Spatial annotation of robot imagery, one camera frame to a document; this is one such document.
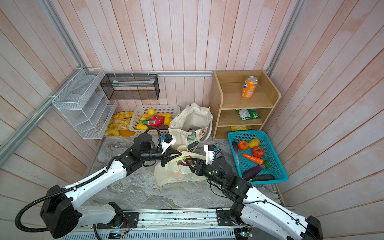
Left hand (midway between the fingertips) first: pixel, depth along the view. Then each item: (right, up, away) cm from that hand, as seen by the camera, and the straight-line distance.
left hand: (180, 156), depth 71 cm
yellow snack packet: (+37, +14, +36) cm, 54 cm away
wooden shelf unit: (+35, +30, +14) cm, 49 cm away
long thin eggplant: (+36, +1, +26) cm, 44 cm away
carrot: (+47, -7, +19) cm, 52 cm away
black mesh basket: (-37, +44, +33) cm, 66 cm away
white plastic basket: (-30, +23, +43) cm, 57 cm away
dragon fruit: (-20, +19, +33) cm, 43 cm away
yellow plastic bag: (-2, -6, -1) cm, 6 cm away
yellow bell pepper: (+48, +4, +27) cm, 55 cm away
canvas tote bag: (+7, +16, +37) cm, 41 cm away
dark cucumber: (+47, -15, +13) cm, 51 cm away
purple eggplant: (+40, -14, +15) cm, 45 cm away
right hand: (+4, -2, -2) cm, 5 cm away
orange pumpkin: (+40, +3, +26) cm, 48 cm away
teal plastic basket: (+47, 0, +27) cm, 54 cm away
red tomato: (+48, -1, +21) cm, 53 cm away
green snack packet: (+42, +23, +22) cm, 53 cm away
